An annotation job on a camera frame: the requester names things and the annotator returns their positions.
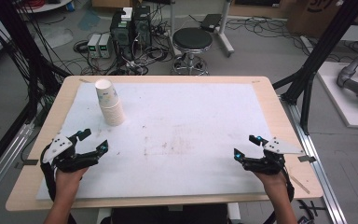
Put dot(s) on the stack of white paper cups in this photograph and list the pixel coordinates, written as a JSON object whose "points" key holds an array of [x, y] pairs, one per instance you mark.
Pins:
{"points": [[110, 102]]}

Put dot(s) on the grey bench power supply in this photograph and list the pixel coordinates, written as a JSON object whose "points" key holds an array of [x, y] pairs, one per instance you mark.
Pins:
{"points": [[93, 46], [105, 45]]}

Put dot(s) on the person's left hand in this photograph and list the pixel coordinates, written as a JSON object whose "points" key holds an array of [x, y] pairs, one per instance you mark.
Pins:
{"points": [[66, 183]]}

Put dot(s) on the large cardboard box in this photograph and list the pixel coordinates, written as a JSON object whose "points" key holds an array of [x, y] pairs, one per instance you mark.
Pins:
{"points": [[317, 15]]}

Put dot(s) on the black tape piece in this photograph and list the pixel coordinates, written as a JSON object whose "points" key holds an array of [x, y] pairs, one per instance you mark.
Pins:
{"points": [[307, 158], [30, 162]]}

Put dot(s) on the flat black device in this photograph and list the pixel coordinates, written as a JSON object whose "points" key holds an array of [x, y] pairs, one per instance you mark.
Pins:
{"points": [[210, 22]]}

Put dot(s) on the aluminium rail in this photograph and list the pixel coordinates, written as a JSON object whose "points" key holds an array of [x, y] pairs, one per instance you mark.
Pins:
{"points": [[6, 158], [315, 161]]}

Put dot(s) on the white platform board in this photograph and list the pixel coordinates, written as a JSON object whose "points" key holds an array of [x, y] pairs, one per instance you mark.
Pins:
{"points": [[345, 105]]}

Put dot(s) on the person's dark clothing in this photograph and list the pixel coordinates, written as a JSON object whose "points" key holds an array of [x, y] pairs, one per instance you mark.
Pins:
{"points": [[171, 214]]}

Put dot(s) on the white power strip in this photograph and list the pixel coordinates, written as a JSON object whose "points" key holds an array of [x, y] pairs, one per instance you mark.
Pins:
{"points": [[306, 44]]}

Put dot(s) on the white metal stand frame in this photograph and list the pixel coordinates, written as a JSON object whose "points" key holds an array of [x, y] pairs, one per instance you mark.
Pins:
{"points": [[225, 34]]}

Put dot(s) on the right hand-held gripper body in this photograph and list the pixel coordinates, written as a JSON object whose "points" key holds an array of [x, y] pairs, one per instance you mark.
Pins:
{"points": [[270, 161]]}

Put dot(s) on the small white box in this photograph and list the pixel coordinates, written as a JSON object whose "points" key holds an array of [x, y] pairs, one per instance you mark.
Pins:
{"points": [[126, 14]]}

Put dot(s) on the white foam mat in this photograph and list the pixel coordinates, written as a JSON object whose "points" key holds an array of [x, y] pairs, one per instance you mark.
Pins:
{"points": [[183, 124]]}

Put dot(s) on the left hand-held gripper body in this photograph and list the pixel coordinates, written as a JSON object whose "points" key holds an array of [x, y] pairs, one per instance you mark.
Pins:
{"points": [[62, 155]]}

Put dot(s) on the black computer tower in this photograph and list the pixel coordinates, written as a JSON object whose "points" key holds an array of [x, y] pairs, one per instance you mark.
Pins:
{"points": [[142, 26], [121, 35]]}

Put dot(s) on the person's right hand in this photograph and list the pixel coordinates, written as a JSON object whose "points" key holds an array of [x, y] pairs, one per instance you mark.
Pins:
{"points": [[275, 185]]}

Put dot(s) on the black metal frame post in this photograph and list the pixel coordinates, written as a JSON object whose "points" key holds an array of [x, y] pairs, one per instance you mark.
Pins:
{"points": [[320, 49]]}

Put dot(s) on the black round stool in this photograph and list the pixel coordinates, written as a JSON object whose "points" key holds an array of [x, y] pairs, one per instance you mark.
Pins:
{"points": [[192, 39]]}

